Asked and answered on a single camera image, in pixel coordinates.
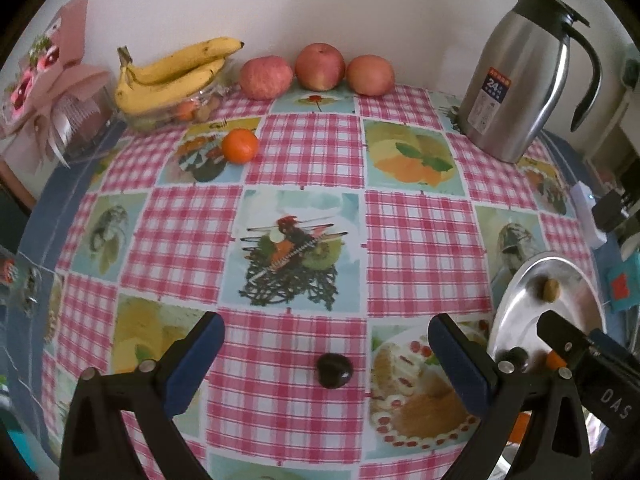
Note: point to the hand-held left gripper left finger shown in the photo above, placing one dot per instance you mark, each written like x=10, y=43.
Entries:
x=195, y=360

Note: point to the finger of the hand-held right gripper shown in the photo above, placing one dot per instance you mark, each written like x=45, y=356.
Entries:
x=562, y=335

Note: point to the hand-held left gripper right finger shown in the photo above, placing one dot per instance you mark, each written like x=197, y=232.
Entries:
x=457, y=365

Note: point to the large brown round fruit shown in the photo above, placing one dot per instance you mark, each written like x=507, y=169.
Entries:
x=550, y=289

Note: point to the dark purple plum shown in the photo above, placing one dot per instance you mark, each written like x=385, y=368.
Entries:
x=334, y=371
x=517, y=355

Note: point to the round steel plate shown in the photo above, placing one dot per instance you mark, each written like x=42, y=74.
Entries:
x=525, y=300

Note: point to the teal box red label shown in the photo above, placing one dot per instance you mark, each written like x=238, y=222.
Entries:
x=622, y=287

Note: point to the white power strip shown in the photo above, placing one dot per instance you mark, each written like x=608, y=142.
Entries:
x=582, y=205

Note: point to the black power adapter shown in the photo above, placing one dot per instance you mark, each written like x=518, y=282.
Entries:
x=610, y=210

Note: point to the pink checked tablecloth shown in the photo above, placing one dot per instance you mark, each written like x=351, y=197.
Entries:
x=410, y=240

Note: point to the small tangerine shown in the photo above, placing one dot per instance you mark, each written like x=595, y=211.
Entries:
x=240, y=146

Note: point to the clear glass fruit bowl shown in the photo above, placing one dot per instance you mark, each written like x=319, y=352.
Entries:
x=150, y=121

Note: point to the tiny orange fruit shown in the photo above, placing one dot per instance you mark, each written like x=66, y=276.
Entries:
x=186, y=110

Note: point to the stainless steel thermos jug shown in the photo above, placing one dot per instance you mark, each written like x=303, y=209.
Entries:
x=515, y=85

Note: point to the yellow banana bunch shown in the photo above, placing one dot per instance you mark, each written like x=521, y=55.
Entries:
x=165, y=90

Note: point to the red apple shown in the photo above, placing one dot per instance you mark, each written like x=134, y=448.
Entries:
x=370, y=75
x=265, y=77
x=320, y=66

